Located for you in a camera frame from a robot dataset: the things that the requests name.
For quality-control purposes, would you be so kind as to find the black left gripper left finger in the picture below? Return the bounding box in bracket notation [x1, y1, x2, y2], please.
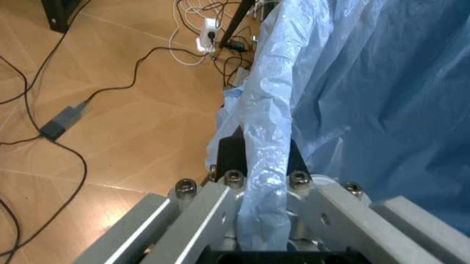
[73, 135, 248, 264]

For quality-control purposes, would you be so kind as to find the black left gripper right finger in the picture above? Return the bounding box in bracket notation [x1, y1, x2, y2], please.
[286, 139, 470, 264]

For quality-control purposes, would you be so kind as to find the blue plastic trash bag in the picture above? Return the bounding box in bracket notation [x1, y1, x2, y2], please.
[203, 0, 470, 251]

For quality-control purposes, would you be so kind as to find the black power adapter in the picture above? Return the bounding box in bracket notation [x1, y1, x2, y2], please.
[223, 40, 249, 52]

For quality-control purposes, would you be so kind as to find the grey power adapter brick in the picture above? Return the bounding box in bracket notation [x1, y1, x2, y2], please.
[38, 101, 91, 141]

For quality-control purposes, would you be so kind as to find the white power strip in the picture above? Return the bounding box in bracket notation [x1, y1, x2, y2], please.
[194, 16, 223, 54]

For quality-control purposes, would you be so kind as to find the black table leg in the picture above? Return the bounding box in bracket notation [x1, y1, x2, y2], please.
[218, 0, 256, 49]

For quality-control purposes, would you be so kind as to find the black furniture base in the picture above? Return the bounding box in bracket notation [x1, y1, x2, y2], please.
[40, 0, 91, 34]

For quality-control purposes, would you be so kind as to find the white cable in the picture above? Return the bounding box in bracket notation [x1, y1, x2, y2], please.
[168, 0, 236, 66]

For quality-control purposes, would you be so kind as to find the black floor cable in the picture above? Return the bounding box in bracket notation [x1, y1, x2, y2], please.
[0, 0, 258, 259]

